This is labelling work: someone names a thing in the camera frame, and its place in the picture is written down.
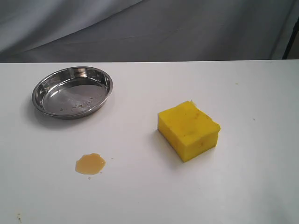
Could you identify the round steel dish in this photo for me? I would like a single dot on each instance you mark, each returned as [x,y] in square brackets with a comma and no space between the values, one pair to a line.
[73,92]

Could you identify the grey backdrop cloth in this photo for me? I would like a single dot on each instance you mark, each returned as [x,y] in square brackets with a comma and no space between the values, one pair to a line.
[144,30]

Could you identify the amber liquid spill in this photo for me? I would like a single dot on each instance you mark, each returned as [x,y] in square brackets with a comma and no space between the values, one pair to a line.
[90,164]

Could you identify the yellow sponge block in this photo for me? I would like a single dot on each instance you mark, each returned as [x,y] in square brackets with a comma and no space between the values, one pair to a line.
[188,130]

